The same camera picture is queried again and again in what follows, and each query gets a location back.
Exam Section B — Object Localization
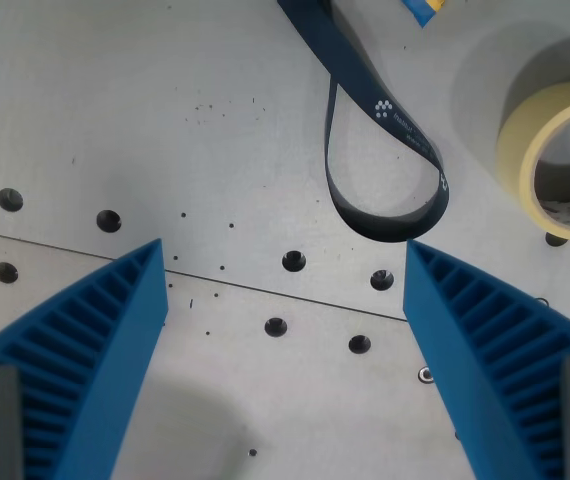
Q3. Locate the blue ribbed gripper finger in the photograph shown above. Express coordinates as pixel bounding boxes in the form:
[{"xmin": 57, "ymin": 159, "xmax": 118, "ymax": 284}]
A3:
[
  {"xmin": 402, "ymin": 239, "xmax": 570, "ymax": 480},
  {"xmin": 0, "ymin": 237, "xmax": 169, "ymax": 480}
]

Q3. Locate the cream masking tape roll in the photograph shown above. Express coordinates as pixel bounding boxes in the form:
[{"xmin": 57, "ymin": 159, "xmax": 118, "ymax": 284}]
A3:
[{"xmin": 495, "ymin": 81, "xmax": 570, "ymax": 242}]

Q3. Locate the blue and yellow packet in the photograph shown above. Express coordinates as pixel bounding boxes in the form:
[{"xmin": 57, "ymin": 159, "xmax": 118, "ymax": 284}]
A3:
[{"xmin": 400, "ymin": 0, "xmax": 447, "ymax": 28}]

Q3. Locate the dark blue printed lanyard strap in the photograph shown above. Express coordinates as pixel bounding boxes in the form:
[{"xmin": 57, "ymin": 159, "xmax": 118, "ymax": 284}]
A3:
[{"xmin": 276, "ymin": 0, "xmax": 451, "ymax": 244}]

